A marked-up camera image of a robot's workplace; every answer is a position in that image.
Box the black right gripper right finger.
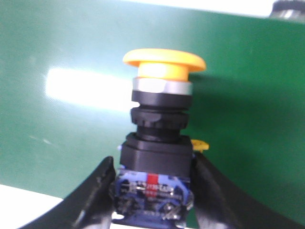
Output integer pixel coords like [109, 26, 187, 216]
[192, 152, 304, 229]

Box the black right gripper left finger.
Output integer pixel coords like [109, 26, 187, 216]
[21, 156, 115, 229]

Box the yellow mushroom push button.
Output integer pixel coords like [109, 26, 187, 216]
[113, 48, 206, 229]

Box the green conveyor belt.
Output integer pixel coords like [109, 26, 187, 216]
[0, 0, 305, 224]

